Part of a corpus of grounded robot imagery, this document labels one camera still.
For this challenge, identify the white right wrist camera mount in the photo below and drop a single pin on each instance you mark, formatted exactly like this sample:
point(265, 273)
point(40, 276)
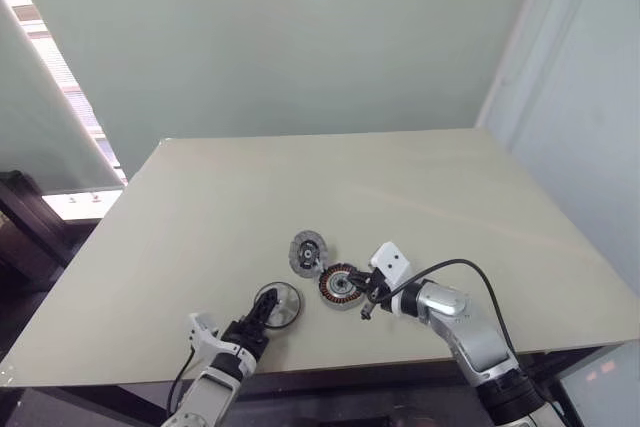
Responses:
point(392, 259)

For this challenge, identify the pale window blind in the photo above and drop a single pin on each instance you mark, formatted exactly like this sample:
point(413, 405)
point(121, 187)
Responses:
point(40, 147)

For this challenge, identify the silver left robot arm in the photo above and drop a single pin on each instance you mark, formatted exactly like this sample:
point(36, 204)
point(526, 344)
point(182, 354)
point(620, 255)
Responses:
point(205, 397)

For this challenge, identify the dark table frame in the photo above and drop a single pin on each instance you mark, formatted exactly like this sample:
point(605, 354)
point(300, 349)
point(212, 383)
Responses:
point(300, 392)

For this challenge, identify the grey round motor lid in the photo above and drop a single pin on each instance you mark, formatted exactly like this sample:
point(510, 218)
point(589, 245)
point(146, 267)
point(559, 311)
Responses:
point(306, 247)

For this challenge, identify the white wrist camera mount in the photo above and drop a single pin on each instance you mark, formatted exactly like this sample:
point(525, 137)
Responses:
point(202, 334)
point(392, 259)

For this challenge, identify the motor housing with copper windings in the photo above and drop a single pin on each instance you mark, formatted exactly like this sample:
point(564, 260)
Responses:
point(336, 298)

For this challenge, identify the silver spoked rotor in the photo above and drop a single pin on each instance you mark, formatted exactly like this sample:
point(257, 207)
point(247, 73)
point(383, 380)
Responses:
point(290, 304)

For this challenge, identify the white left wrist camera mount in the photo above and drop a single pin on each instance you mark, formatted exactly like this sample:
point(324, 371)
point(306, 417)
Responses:
point(202, 334)

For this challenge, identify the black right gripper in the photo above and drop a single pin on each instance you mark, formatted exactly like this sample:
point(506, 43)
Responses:
point(378, 286)

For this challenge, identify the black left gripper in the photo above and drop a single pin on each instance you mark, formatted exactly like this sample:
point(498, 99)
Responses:
point(242, 333)

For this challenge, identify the dark wooden furniture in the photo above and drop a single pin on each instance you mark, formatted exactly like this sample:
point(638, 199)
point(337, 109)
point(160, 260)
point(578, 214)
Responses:
point(25, 227)

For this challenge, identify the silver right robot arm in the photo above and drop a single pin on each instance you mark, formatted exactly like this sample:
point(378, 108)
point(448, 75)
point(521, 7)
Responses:
point(470, 337)

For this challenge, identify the light grey box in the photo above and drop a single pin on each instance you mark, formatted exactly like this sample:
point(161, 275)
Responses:
point(605, 387)

